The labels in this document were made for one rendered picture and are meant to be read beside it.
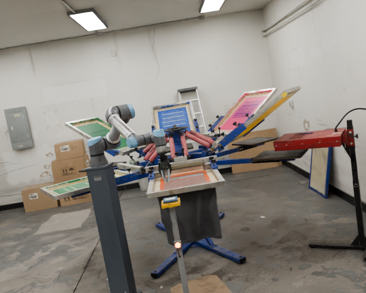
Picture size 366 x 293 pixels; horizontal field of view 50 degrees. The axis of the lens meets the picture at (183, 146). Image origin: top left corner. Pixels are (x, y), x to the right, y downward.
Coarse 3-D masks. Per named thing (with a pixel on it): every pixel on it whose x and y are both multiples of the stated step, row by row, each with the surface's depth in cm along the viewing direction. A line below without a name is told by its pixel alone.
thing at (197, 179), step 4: (192, 172) 352; (196, 172) 349; (200, 172) 346; (204, 172) 343; (196, 176) 332; (200, 176) 329; (204, 176) 327; (208, 176) 325; (184, 180) 324; (188, 180) 322; (192, 180) 319; (196, 180) 317; (200, 180) 314; (204, 180) 312; (208, 180) 310; (188, 184) 307; (192, 184) 305
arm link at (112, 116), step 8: (112, 112) 280; (112, 120) 276; (120, 120) 274; (120, 128) 268; (128, 128) 267; (128, 136) 261; (136, 136) 260; (128, 144) 258; (136, 144) 258; (144, 144) 262
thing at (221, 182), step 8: (192, 168) 360; (200, 168) 360; (216, 176) 308; (152, 184) 312; (200, 184) 286; (208, 184) 285; (216, 184) 286; (224, 184) 286; (152, 192) 285; (160, 192) 285; (168, 192) 285; (176, 192) 285
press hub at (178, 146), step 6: (174, 126) 422; (180, 126) 429; (186, 126) 427; (174, 138) 422; (180, 138) 424; (174, 144) 422; (180, 144) 422; (180, 150) 419; (168, 156) 427; (192, 246) 426
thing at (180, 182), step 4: (172, 176) 349; (176, 176) 346; (180, 176) 343; (160, 180) 340; (172, 180) 332; (176, 180) 329; (180, 180) 327; (160, 184) 324; (164, 184) 321; (168, 184) 319; (172, 184) 317; (176, 184) 314; (180, 184) 312; (184, 184) 310; (160, 188) 309; (164, 188) 307; (168, 188) 305
